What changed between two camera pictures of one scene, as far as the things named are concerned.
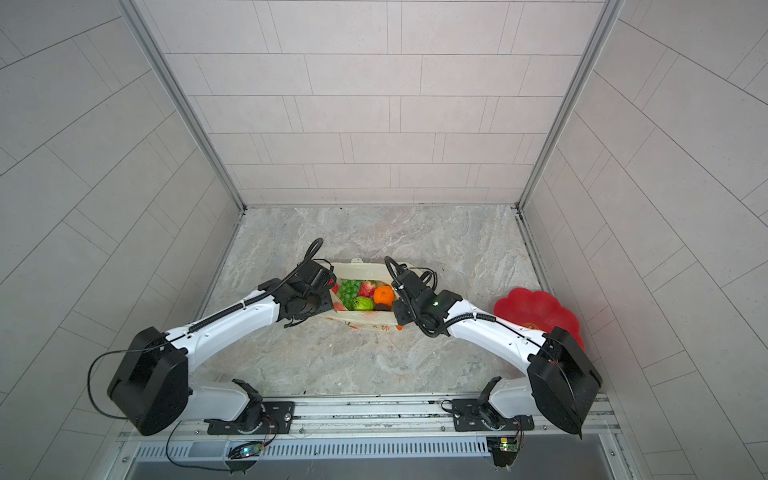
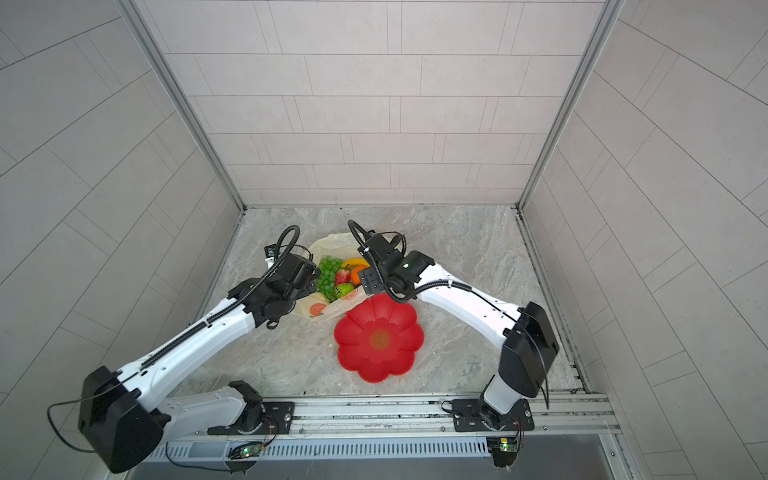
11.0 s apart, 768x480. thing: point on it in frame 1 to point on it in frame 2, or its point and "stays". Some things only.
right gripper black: (398, 311) to (369, 282)
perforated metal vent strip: (254, 453) stays
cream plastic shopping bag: (357, 269) to (343, 247)
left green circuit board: (246, 450) stays
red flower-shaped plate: (538, 310) to (379, 338)
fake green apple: (363, 303) to (344, 289)
